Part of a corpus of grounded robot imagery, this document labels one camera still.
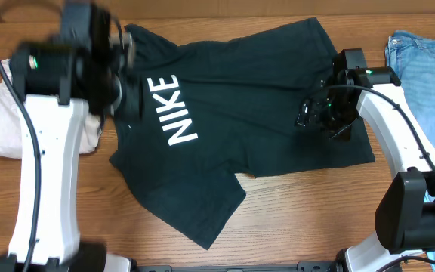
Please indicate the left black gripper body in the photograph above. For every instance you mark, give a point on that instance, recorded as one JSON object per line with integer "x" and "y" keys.
{"x": 120, "y": 94}

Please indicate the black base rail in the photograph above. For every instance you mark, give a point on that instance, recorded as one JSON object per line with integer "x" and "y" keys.
{"x": 301, "y": 266}

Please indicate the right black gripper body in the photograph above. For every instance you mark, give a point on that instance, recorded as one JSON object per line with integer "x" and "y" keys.
{"x": 337, "y": 115}

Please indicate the beige folded trousers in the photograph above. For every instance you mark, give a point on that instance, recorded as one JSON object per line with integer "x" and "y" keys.
{"x": 10, "y": 130}

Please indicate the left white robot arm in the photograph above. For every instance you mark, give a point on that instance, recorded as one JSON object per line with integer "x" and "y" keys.
{"x": 56, "y": 86}

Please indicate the black Nike t-shirt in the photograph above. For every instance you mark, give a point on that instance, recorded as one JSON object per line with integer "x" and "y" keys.
{"x": 212, "y": 110}

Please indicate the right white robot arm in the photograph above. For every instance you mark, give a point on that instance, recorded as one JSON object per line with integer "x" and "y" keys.
{"x": 405, "y": 218}

